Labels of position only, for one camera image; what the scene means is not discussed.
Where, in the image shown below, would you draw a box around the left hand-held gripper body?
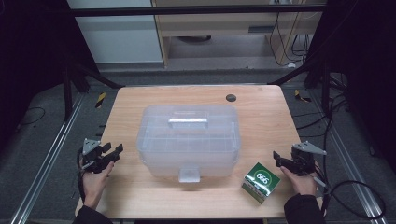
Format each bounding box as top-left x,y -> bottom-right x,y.
78,137 -> 120,175

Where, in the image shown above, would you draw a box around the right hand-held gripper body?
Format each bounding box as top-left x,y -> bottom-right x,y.
281,140 -> 328,177

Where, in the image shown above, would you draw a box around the green and white carton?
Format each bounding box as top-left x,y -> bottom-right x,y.
241,161 -> 281,205

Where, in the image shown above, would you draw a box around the clear plastic storage box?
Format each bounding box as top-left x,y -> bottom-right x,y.
135,104 -> 243,184

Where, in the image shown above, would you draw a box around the person's right hand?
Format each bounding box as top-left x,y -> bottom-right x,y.
278,165 -> 319,197

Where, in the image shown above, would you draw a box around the person's left hand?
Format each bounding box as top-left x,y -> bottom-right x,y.
80,161 -> 116,210

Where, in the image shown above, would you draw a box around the yellow and black tape strip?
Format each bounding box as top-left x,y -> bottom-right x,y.
94,91 -> 107,110
293,89 -> 313,104

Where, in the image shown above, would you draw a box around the black metal stand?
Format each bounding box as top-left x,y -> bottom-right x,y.
268,57 -> 332,117
61,57 -> 126,123

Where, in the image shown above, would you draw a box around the white cabinet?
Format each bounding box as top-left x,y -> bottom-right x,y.
66,0 -> 165,65

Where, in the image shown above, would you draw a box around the dark curtain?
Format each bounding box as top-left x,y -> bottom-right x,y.
305,0 -> 396,175
0,0 -> 101,149

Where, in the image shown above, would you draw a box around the wooden desk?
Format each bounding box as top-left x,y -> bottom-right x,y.
150,0 -> 329,69

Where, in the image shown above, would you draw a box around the black horizontal bar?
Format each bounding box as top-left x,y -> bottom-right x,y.
69,4 -> 327,18

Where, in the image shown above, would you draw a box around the left hand-held gripper cable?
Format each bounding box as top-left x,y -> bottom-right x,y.
76,148 -> 88,203

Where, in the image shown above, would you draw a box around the hand-held gripper cable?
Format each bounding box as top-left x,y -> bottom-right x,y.
76,148 -> 88,203
314,161 -> 388,220

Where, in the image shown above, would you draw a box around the aluminium floor rail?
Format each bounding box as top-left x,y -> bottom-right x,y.
310,89 -> 389,224
8,92 -> 86,224

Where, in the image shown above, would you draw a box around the black floor cables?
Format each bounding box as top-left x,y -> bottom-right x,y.
293,73 -> 354,140

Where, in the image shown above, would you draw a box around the black floor cable loop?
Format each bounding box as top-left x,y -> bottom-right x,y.
14,105 -> 47,128

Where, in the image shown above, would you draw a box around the right hand-held gripper cable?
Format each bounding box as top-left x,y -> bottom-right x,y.
314,161 -> 388,220

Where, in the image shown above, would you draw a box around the cables under desk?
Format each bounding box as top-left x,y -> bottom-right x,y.
268,11 -> 314,68

